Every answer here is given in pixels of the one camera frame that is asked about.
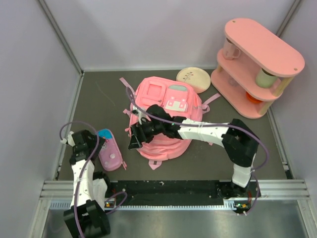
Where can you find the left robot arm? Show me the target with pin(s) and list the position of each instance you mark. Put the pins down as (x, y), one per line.
(86, 217)

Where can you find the orange bowl on shelf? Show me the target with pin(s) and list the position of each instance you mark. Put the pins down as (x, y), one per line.
(252, 99)

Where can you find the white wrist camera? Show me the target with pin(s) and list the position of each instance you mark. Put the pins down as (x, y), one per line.
(142, 117)
(69, 139)

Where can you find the pink mug on shelf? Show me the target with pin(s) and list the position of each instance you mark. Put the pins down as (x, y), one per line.
(230, 51)

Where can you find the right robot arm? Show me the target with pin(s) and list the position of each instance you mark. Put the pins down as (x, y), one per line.
(239, 142)

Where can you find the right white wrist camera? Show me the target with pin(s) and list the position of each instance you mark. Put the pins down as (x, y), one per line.
(142, 117)

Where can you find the cream and pink plate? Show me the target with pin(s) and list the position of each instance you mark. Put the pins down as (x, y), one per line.
(196, 77)

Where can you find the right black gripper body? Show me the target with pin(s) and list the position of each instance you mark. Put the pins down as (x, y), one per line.
(150, 130)

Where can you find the grey slotted cable duct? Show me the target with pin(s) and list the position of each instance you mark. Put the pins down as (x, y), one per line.
(60, 205)

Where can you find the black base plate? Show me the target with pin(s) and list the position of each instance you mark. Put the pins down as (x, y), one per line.
(178, 192)

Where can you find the pink three-tier shelf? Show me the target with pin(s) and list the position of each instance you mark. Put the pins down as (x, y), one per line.
(260, 49)

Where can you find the purple cartoon pencil case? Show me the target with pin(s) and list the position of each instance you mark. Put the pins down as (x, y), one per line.
(110, 156)

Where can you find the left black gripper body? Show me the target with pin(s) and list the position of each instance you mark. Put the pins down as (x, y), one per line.
(92, 143)

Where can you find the pale green cup on shelf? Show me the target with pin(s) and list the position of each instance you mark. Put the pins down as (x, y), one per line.
(265, 79)

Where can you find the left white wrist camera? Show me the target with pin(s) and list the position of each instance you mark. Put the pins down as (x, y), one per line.
(69, 139)

